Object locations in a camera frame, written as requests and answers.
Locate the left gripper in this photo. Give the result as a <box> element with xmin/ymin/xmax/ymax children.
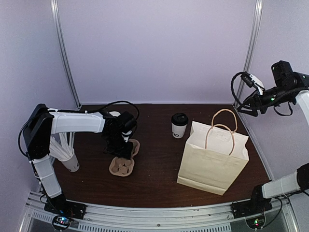
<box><xmin>105</xmin><ymin>132</ymin><xmax>133</xmax><ymax>160</ymax></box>

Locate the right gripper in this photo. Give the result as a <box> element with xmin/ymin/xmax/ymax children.
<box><xmin>238</xmin><ymin>84</ymin><xmax>295</xmax><ymax>116</ymax></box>

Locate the cardboard cup carrier tray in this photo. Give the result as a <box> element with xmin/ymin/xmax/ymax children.
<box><xmin>109</xmin><ymin>139</ymin><xmax>140</xmax><ymax>177</ymax></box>

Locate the white paper cup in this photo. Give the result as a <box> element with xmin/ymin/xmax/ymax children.
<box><xmin>109</xmin><ymin>111</ymin><xmax>121</xmax><ymax>117</ymax></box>
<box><xmin>171</xmin><ymin>123</ymin><xmax>188</xmax><ymax>139</ymax></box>

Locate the black plastic cup lid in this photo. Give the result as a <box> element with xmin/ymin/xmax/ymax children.
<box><xmin>171</xmin><ymin>113</ymin><xmax>189</xmax><ymax>126</ymax></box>

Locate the brown paper bag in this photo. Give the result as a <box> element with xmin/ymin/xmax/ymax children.
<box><xmin>177</xmin><ymin>121</ymin><xmax>249</xmax><ymax>196</ymax></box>

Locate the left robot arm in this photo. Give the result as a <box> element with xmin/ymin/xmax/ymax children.
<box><xmin>19</xmin><ymin>104</ymin><xmax>140</xmax><ymax>215</ymax></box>

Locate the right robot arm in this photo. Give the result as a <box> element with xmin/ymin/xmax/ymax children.
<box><xmin>230</xmin><ymin>60</ymin><xmax>309</xmax><ymax>214</ymax></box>

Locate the white cup holding straws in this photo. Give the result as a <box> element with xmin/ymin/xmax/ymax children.
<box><xmin>59</xmin><ymin>149</ymin><xmax>80</xmax><ymax>173</ymax></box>

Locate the paper wrapped straws bundle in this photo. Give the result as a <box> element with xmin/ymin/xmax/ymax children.
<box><xmin>49</xmin><ymin>132</ymin><xmax>75</xmax><ymax>161</ymax></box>

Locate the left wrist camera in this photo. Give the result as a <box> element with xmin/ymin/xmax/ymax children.
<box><xmin>122</xmin><ymin>130</ymin><xmax>133</xmax><ymax>143</ymax></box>

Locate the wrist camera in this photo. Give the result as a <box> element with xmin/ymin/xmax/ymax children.
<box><xmin>122</xmin><ymin>130</ymin><xmax>133</xmax><ymax>143</ymax></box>
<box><xmin>241</xmin><ymin>72</ymin><xmax>266</xmax><ymax>95</ymax></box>

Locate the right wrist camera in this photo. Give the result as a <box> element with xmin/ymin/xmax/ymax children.
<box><xmin>241</xmin><ymin>72</ymin><xmax>266</xmax><ymax>95</ymax></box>

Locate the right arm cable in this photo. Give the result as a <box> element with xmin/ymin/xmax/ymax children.
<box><xmin>230</xmin><ymin>71</ymin><xmax>249</xmax><ymax>107</ymax></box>

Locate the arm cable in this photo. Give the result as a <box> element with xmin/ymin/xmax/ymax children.
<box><xmin>18</xmin><ymin>101</ymin><xmax>140</xmax><ymax>158</ymax></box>
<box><xmin>230</xmin><ymin>71</ymin><xmax>249</xmax><ymax>107</ymax></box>

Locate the right aluminium frame post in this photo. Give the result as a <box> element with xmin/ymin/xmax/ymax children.
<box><xmin>233</xmin><ymin>0</ymin><xmax>264</xmax><ymax>107</ymax></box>

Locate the aluminium frame post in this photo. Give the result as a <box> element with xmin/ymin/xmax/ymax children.
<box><xmin>50</xmin><ymin>0</ymin><xmax>82</xmax><ymax>109</ymax></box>
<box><xmin>233</xmin><ymin>0</ymin><xmax>264</xmax><ymax>107</ymax></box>

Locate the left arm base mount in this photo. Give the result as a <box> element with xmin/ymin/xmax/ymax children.
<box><xmin>44</xmin><ymin>197</ymin><xmax>86</xmax><ymax>232</ymax></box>

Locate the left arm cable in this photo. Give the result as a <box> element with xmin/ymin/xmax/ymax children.
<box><xmin>18</xmin><ymin>101</ymin><xmax>140</xmax><ymax>158</ymax></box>

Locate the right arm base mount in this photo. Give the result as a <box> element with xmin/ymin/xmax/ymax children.
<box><xmin>231</xmin><ymin>200</ymin><xmax>272</xmax><ymax>231</ymax></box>

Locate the aluminium front rail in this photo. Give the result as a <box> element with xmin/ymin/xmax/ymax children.
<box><xmin>17</xmin><ymin>200</ymin><xmax>301</xmax><ymax>232</ymax></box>

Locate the left aluminium frame post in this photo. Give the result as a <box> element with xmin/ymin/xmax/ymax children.
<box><xmin>50</xmin><ymin>0</ymin><xmax>82</xmax><ymax>109</ymax></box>

